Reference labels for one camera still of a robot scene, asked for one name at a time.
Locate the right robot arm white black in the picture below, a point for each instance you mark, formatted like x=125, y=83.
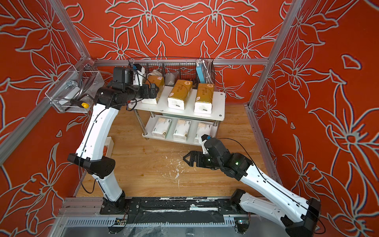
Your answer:
x=298, y=216

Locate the gold tissue pack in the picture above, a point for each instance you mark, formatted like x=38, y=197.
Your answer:
x=180, y=94
x=204, y=99
x=156, y=85

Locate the white two-tier shelf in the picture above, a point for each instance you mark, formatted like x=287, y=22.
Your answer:
x=148, y=115

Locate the black wire basket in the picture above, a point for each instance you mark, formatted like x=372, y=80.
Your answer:
x=185, y=67

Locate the white square tray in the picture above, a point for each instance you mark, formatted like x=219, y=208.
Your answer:
x=108, y=147

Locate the white cloth roll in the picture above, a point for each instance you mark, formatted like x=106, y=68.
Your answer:
x=155, y=73

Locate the yellow handled tool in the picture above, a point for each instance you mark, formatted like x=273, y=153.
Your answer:
x=79, y=104

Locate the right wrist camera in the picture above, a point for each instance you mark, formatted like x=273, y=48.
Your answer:
x=204, y=138

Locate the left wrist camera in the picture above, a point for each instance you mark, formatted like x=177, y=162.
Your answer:
x=139, y=75

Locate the clear plastic wall bin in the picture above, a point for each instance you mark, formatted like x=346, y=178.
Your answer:
x=74, y=84

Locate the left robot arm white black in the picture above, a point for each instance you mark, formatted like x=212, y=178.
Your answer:
x=89, y=154

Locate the white cup in basket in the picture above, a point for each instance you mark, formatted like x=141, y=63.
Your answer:
x=170, y=78

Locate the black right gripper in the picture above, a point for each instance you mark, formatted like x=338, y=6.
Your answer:
x=199, y=161

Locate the blue box in basket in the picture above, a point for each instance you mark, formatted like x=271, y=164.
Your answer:
x=201, y=71

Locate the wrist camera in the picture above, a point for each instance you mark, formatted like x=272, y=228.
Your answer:
x=139, y=75
x=204, y=138

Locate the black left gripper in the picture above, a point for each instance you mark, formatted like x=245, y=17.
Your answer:
x=147, y=95

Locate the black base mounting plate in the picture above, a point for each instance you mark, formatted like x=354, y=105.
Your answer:
x=136, y=205

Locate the white tissue pack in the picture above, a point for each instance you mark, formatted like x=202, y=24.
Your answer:
x=202, y=129
x=181, y=130
x=161, y=127

